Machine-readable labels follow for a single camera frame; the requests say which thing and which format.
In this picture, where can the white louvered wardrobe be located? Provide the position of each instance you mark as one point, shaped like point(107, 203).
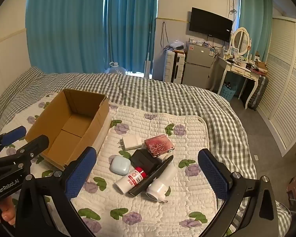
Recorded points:
point(286, 91)

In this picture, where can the white plug-in device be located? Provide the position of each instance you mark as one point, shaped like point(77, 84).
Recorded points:
point(160, 186)

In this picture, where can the white floral quilted mat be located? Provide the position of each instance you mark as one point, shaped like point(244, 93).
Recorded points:
point(138, 214)

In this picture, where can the blue plastic basket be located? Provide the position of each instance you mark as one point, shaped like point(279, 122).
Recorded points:
point(228, 92)

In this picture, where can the white oval mirror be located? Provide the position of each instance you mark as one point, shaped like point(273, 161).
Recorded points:
point(241, 42)

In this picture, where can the white charger adapter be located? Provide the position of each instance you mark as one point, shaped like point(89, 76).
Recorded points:
point(132, 142)

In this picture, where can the light blue earbud case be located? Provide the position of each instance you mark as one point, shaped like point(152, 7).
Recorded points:
point(119, 165)

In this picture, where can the white dressing table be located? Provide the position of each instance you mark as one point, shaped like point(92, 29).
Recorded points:
point(236, 69)

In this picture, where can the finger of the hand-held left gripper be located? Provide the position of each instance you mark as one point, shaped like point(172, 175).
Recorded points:
point(13, 134)
point(37, 144)

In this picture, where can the small cardboard box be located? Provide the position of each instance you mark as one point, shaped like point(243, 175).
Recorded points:
point(261, 66)

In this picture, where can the grey checked bed sheet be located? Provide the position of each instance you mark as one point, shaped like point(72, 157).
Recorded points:
point(175, 96)

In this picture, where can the dark suitcase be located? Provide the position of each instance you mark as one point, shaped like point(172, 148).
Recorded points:
point(259, 91)

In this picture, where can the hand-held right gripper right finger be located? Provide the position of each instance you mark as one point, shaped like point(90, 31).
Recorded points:
point(214, 175)

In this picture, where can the person's left hand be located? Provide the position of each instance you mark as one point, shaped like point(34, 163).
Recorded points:
point(7, 212)

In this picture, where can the white upright mop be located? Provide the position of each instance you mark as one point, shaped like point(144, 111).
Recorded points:
point(147, 66)

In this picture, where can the black wall television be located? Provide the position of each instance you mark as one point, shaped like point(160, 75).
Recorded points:
point(209, 24)

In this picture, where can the brown embossed book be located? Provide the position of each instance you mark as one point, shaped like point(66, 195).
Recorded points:
point(159, 145)

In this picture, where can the clear water jug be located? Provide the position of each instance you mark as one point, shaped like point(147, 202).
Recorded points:
point(116, 69)

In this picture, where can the black box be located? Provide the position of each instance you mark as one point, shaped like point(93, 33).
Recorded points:
point(144, 159)

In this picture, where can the blue curtain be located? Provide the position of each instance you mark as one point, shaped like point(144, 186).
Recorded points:
point(130, 29)
point(256, 17)
point(64, 29)

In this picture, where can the black remote control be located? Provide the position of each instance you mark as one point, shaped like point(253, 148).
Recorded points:
point(153, 176)

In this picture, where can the grey small fridge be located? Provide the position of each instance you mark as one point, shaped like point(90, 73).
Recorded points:
point(197, 64)

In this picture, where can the white suitcase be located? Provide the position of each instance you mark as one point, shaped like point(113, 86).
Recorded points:
point(174, 66)

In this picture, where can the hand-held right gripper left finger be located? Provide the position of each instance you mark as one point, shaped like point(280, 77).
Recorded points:
point(80, 175)

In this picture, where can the white bottle red label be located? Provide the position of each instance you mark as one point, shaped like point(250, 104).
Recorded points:
point(128, 181)

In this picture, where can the clear plastic bag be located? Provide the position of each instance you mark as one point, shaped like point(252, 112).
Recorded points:
point(177, 45)

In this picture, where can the brown cardboard box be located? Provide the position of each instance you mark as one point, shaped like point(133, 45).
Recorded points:
point(71, 128)

